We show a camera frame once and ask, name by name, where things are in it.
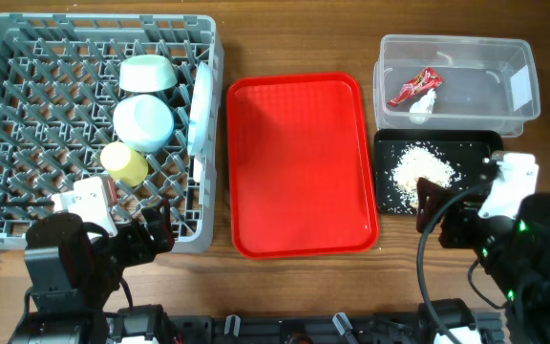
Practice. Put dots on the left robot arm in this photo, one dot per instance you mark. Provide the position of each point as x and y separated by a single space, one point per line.
75 266

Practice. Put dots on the black waste tray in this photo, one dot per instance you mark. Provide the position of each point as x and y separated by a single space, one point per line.
468 148

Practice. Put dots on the red snack wrapper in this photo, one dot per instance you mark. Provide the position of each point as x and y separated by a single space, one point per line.
428 79

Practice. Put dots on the grey dishwasher rack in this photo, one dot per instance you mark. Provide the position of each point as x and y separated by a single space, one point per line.
59 86

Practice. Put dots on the light blue plate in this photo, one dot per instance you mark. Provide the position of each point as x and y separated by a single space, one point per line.
200 109

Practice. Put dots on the white plastic fork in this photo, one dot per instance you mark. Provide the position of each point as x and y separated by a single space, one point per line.
198 167

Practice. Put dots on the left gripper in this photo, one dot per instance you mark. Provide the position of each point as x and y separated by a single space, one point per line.
143 247

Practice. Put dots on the white tissue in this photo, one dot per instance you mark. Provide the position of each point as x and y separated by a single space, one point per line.
421 110

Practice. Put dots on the clear plastic bin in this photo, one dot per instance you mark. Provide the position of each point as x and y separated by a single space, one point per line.
488 83

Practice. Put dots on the red plastic tray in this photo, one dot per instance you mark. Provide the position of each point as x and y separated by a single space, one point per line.
300 179

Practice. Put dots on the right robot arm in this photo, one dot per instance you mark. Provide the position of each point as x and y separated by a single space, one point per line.
514 252

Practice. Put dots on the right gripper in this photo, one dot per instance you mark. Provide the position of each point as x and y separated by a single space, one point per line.
460 219

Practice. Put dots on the yellow plastic cup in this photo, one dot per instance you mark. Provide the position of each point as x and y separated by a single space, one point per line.
123 163

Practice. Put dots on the rice and peanut scraps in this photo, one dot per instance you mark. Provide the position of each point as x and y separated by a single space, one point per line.
412 162

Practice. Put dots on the green bowl with leftovers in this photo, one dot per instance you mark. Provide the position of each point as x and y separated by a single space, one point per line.
146 73

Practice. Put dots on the light blue bowl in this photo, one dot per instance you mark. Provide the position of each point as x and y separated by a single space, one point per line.
144 123

